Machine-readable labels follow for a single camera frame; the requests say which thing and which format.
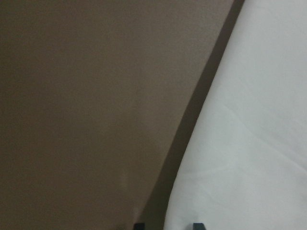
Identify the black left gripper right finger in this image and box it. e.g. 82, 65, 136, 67
192, 223, 205, 230

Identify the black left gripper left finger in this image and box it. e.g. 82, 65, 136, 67
133, 223, 145, 230

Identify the white long-sleeve printed shirt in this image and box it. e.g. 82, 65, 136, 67
164, 0, 307, 230

